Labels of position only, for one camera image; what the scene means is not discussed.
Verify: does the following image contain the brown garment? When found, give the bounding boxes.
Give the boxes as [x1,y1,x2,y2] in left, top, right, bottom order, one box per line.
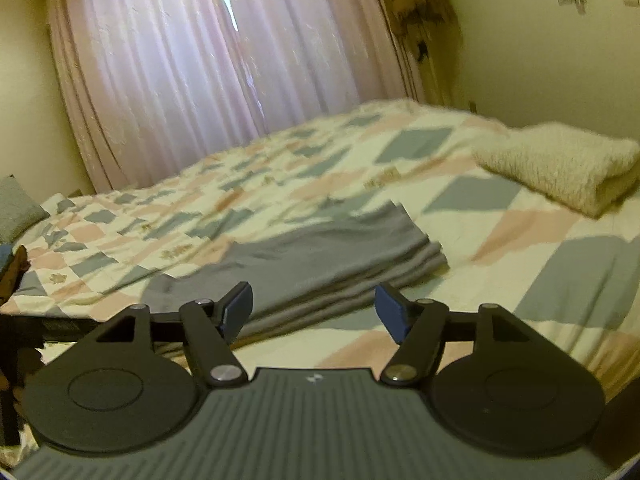
[1,245,30,304]

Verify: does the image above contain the pink curtain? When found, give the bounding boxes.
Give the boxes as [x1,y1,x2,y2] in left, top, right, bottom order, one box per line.
[47,0,424,193]

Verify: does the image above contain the blue denim jeans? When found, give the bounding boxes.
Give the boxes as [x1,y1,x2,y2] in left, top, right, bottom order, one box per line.
[0,243,14,276]

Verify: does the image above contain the cream fluffy blanket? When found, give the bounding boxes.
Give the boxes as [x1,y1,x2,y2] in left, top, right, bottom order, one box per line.
[473,122,639,218]

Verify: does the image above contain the brown patterned drape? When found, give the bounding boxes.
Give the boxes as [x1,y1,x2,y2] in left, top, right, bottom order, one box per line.
[382,0,457,105]

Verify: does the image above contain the grey woven cushion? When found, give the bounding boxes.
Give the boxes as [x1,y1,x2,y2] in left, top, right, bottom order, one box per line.
[0,174,50,244]

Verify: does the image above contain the grey sweatshirt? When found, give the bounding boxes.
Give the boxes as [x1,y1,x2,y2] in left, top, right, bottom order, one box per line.
[141,203,447,341]

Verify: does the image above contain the checkered pastel quilt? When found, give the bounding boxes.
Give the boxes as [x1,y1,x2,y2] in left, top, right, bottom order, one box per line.
[8,101,639,394]

